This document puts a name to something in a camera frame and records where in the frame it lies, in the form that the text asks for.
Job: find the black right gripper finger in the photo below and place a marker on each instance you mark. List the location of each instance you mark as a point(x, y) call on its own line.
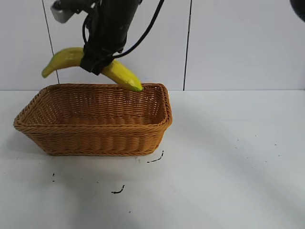
point(96, 63)

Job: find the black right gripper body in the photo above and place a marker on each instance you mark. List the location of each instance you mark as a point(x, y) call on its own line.
point(112, 23)

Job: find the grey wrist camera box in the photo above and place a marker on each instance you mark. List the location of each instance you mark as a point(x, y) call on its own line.
point(60, 14)

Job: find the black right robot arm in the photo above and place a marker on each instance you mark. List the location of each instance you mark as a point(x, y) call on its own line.
point(299, 6)

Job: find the yellow banana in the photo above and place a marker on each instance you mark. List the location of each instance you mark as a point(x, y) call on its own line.
point(64, 56)

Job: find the brown woven wicker basket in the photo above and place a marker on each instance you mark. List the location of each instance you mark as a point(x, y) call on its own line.
point(95, 140)

